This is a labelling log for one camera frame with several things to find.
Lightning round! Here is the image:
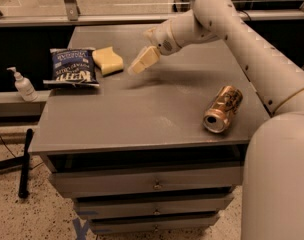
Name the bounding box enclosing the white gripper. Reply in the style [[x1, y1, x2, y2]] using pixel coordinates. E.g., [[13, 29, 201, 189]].
[[128, 20, 181, 75]]

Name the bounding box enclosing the grey metal railing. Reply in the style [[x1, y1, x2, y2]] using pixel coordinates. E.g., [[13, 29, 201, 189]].
[[0, 0, 304, 27]]

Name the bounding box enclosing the top grey drawer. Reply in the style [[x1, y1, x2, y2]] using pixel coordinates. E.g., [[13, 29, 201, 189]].
[[49, 162, 243, 198]]

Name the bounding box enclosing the orange soda can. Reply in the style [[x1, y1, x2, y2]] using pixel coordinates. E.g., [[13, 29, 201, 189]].
[[203, 86, 243, 134]]

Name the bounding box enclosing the middle grey drawer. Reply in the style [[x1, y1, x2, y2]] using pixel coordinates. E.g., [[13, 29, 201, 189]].
[[74, 194, 233, 219]]

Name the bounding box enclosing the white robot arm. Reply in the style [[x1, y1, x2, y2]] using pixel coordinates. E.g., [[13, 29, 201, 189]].
[[128, 0, 304, 240]]

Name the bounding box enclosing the white pump bottle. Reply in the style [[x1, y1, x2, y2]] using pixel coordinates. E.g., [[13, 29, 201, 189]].
[[8, 67, 38, 102]]

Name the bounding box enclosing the bottom grey drawer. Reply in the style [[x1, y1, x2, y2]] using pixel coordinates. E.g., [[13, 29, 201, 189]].
[[89, 211, 219, 235]]

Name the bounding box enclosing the black stand leg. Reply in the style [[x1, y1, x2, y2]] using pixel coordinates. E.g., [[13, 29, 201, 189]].
[[18, 129, 33, 199]]

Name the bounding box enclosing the grey drawer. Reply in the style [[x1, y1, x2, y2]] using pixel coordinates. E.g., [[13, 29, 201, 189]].
[[49, 162, 243, 198], [89, 211, 219, 235], [74, 194, 233, 219]]

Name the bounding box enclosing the blue chip bag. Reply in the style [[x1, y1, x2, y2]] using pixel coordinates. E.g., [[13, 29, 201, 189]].
[[43, 47, 99, 87]]

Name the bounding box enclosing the black cable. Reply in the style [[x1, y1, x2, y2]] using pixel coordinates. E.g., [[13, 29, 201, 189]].
[[0, 129, 18, 159]]

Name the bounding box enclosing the yellow sponge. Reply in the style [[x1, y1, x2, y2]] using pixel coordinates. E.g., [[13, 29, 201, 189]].
[[92, 47, 124, 76]]

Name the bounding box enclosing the grey drawer cabinet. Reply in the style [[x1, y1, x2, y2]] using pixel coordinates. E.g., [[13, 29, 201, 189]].
[[28, 21, 272, 236]]

